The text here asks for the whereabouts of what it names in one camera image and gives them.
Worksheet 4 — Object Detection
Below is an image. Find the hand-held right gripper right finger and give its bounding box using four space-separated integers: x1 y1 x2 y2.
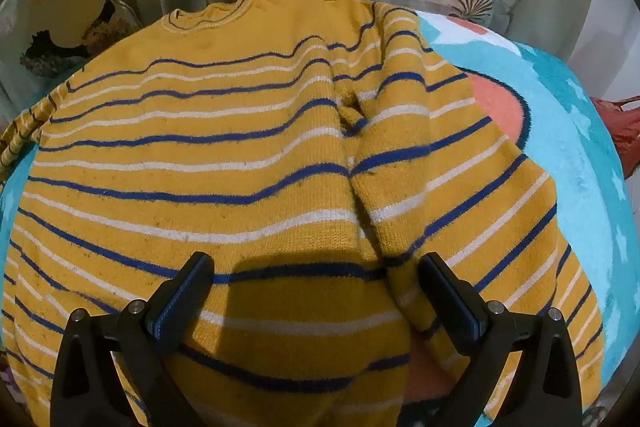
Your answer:
418 252 584 427

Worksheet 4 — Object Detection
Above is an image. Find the printed turquoise blanket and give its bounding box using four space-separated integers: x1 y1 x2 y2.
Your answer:
0 9 640 427

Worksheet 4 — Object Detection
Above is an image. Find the yellow striped sweater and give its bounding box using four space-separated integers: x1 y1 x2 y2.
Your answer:
0 0 606 427

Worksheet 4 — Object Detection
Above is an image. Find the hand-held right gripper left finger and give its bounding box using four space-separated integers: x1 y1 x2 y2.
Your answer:
50 251 216 427

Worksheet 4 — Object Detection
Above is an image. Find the white bird print cushion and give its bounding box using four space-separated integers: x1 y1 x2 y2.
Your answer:
0 0 146 108

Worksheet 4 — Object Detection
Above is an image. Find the red cloth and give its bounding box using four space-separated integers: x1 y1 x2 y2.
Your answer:
589 96 640 180

